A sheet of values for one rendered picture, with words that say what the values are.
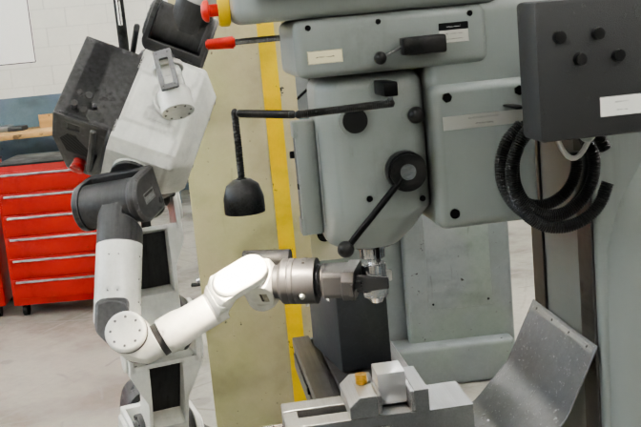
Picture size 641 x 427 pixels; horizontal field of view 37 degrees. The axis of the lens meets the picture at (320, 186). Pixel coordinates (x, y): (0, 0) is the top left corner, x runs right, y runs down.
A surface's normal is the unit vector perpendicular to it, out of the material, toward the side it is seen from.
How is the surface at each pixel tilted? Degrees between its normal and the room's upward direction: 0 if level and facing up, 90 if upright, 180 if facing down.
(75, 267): 90
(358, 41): 90
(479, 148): 90
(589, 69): 90
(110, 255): 60
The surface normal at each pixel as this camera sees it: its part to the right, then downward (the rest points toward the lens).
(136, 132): 0.26, -0.41
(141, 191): 0.94, -0.15
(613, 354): -0.64, 0.17
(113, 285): -0.04, -0.34
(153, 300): 0.36, 0.22
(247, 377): 0.15, 0.15
